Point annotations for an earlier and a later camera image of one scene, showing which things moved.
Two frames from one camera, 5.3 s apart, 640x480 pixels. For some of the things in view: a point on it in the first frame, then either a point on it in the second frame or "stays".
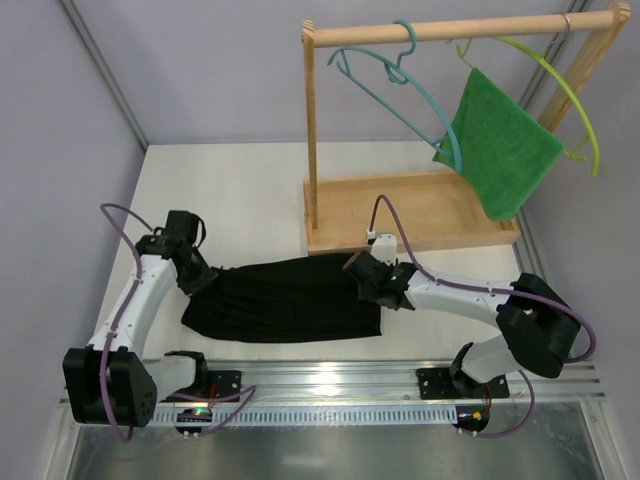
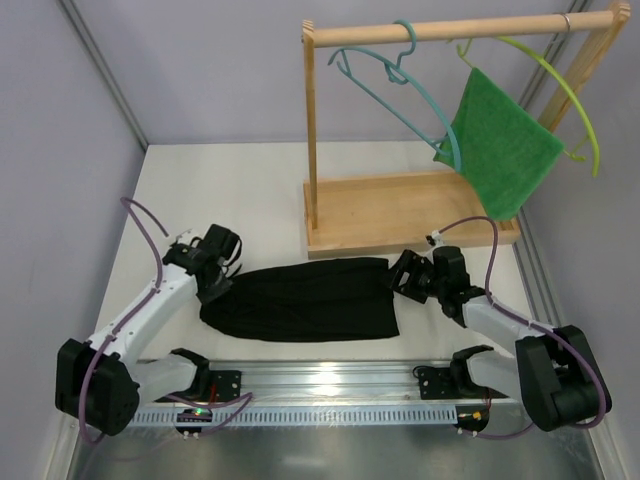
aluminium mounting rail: x=394 y=382 stays
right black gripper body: x=364 y=270 to x=409 y=273
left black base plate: x=228 y=383 stays
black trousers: x=309 y=298 stays
